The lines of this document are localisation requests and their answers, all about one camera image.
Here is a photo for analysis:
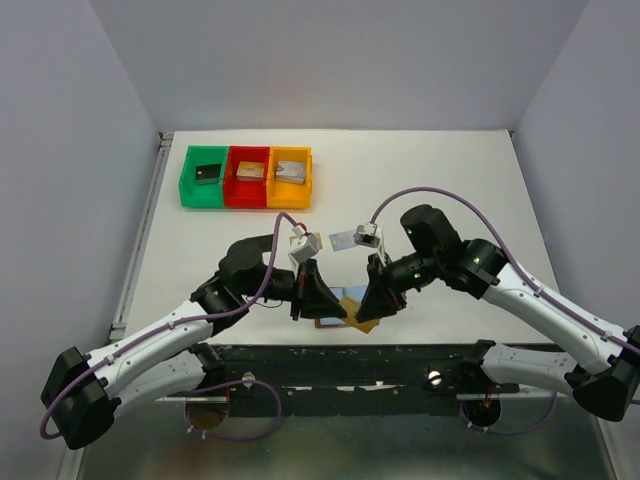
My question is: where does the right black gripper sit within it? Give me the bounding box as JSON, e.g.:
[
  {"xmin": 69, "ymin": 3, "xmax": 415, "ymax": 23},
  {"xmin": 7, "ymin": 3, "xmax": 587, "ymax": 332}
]
[{"xmin": 356, "ymin": 249, "xmax": 441, "ymax": 323}]

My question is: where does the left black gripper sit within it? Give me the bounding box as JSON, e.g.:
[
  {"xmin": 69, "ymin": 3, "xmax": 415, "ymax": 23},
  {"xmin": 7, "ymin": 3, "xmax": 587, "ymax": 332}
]
[{"xmin": 241, "ymin": 258, "xmax": 348, "ymax": 322}]

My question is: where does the brown leather card holder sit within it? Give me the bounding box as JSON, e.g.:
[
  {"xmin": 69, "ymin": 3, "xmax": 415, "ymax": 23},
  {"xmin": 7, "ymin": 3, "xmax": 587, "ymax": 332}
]
[{"xmin": 315, "ymin": 285, "xmax": 376, "ymax": 333}]

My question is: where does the gold credit card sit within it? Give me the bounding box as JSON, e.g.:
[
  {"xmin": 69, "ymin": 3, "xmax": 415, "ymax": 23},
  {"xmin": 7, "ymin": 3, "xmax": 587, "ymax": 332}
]
[
  {"xmin": 289, "ymin": 234, "xmax": 323, "ymax": 251},
  {"xmin": 338, "ymin": 295, "xmax": 379, "ymax": 336}
]

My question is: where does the silver VIP credit card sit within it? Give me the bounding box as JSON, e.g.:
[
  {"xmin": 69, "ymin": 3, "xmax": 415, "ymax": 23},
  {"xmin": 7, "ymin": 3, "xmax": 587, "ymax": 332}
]
[{"xmin": 329, "ymin": 229, "xmax": 356, "ymax": 252}]

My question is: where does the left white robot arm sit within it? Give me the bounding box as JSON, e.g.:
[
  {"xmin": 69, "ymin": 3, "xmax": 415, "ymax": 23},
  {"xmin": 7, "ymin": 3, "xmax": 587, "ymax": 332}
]
[{"xmin": 40, "ymin": 227, "xmax": 344, "ymax": 450}]

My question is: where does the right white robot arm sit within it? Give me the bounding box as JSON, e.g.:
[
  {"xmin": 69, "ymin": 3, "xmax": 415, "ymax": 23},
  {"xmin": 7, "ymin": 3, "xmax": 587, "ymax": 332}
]
[{"xmin": 354, "ymin": 204, "xmax": 639, "ymax": 422}]

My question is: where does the silver card stack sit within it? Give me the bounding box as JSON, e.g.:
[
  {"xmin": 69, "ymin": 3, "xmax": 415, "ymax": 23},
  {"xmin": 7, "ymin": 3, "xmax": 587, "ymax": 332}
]
[{"xmin": 275, "ymin": 161, "xmax": 306, "ymax": 185}]

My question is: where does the gold card stack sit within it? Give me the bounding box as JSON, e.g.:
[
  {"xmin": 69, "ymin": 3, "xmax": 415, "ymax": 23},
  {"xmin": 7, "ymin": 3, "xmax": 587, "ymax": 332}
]
[{"xmin": 236, "ymin": 161, "xmax": 264, "ymax": 182}]

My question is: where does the black card stack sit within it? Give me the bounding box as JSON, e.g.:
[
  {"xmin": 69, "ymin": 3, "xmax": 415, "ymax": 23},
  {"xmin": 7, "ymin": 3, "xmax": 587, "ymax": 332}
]
[{"xmin": 195, "ymin": 163, "xmax": 222, "ymax": 185}]

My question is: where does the orange plastic bin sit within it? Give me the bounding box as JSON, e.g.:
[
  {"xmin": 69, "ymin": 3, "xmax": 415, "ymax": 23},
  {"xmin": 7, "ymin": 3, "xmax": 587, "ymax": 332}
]
[{"xmin": 266, "ymin": 146, "xmax": 313, "ymax": 210}]

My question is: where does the red plastic bin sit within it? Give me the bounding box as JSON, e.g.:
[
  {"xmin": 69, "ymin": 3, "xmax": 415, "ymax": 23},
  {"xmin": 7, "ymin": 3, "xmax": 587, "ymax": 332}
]
[{"xmin": 223, "ymin": 145, "xmax": 270, "ymax": 209}]

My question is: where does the green plastic bin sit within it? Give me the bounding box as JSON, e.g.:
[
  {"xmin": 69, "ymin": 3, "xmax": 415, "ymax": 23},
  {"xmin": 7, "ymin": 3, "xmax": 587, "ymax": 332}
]
[{"xmin": 179, "ymin": 145, "xmax": 229, "ymax": 209}]

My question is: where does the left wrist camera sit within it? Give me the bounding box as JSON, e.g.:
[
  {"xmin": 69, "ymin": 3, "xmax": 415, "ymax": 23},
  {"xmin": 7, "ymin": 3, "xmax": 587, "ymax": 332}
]
[{"xmin": 288, "ymin": 223, "xmax": 322, "ymax": 269}]

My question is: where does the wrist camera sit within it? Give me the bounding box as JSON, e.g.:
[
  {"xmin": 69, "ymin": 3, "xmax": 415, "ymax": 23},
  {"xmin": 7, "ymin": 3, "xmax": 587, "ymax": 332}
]
[
  {"xmin": 288, "ymin": 223, "xmax": 322, "ymax": 269},
  {"xmin": 353, "ymin": 222, "xmax": 388, "ymax": 266}
]

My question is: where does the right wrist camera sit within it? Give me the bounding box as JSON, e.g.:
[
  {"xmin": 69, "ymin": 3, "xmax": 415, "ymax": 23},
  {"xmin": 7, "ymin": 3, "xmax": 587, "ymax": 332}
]
[{"xmin": 353, "ymin": 222, "xmax": 388, "ymax": 266}]

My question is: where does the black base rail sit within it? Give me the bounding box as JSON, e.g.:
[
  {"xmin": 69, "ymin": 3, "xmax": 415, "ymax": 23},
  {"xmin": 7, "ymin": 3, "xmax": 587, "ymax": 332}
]
[{"xmin": 187, "ymin": 343, "xmax": 519, "ymax": 418}]

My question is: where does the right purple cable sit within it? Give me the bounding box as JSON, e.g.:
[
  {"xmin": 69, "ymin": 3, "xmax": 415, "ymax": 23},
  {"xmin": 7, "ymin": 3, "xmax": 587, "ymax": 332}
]
[{"xmin": 368, "ymin": 187, "xmax": 640, "ymax": 435}]

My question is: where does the purple cable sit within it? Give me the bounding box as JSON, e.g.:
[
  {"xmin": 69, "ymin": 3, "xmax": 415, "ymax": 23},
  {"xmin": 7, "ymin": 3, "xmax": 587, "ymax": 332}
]
[
  {"xmin": 39, "ymin": 212, "xmax": 301, "ymax": 441},
  {"xmin": 368, "ymin": 187, "xmax": 640, "ymax": 435}
]

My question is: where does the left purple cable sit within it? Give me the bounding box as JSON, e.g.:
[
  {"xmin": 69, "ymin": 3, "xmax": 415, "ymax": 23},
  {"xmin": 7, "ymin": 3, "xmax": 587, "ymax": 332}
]
[{"xmin": 39, "ymin": 212, "xmax": 301, "ymax": 441}]

